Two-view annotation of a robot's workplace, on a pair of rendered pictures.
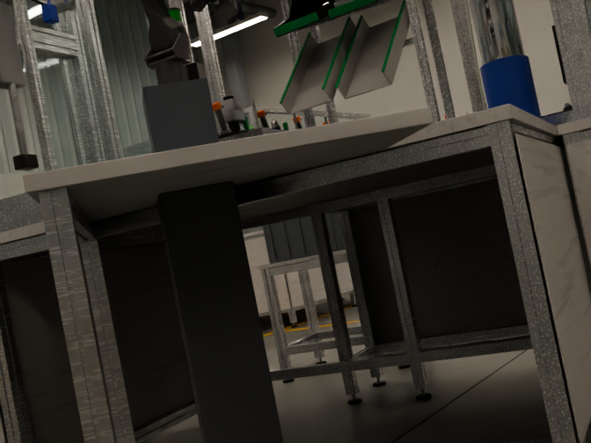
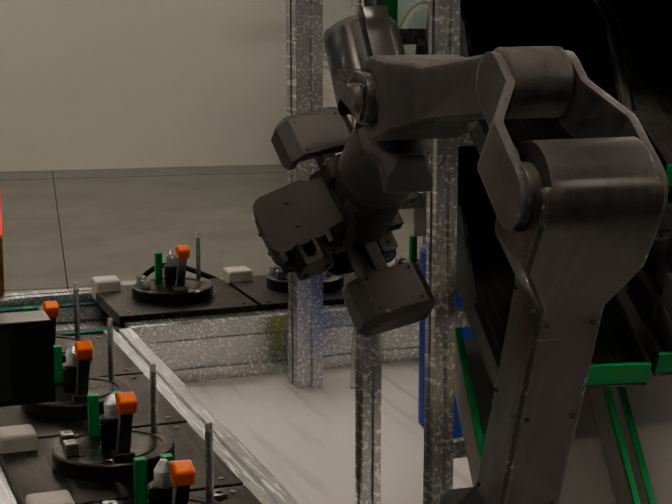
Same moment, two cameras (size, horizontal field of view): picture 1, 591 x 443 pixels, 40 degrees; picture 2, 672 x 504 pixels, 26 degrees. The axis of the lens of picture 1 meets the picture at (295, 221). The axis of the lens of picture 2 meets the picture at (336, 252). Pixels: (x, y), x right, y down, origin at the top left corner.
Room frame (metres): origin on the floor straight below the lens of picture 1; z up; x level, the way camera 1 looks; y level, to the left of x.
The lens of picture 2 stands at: (1.27, 0.86, 1.52)
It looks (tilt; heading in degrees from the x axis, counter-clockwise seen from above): 11 degrees down; 315
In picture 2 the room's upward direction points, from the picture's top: straight up
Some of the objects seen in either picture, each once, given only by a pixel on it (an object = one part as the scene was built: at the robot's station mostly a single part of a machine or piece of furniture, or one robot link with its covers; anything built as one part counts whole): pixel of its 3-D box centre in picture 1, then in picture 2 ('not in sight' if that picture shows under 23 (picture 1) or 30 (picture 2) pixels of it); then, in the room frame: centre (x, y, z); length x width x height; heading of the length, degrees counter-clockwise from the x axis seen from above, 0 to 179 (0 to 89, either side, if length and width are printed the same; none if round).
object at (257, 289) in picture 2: not in sight; (304, 262); (3.13, -0.93, 1.01); 0.24 x 0.24 x 0.13; 65
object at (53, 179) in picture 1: (214, 180); not in sight; (1.78, 0.16, 0.84); 0.90 x 0.70 x 0.03; 12
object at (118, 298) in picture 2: not in sight; (172, 272); (3.23, -0.70, 1.01); 0.24 x 0.24 x 0.13; 65
